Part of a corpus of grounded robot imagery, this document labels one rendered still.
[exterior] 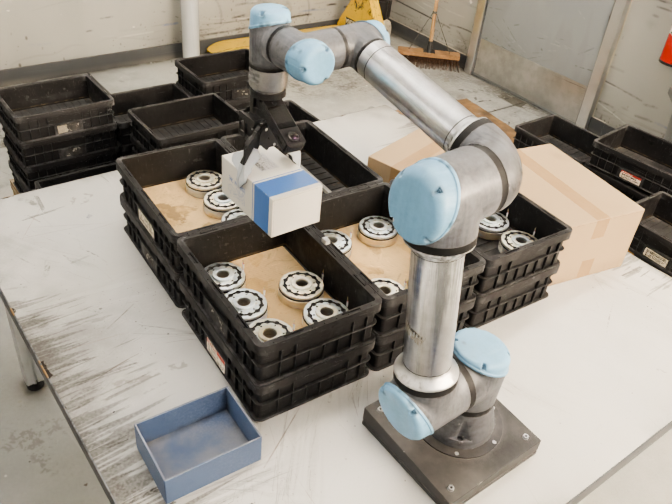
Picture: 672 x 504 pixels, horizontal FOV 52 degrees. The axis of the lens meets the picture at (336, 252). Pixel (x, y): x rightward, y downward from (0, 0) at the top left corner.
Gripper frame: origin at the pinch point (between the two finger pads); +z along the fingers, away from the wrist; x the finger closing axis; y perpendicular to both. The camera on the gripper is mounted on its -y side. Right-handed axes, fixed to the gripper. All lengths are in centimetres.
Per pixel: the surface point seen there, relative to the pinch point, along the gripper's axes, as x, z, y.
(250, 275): 1.7, 27.7, 4.6
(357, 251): -26.5, 27.8, -0.6
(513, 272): -53, 26, -29
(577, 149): -214, 73, 57
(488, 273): -44, 23, -28
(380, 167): -58, 26, 28
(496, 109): -284, 110, 162
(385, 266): -28.7, 27.8, -9.0
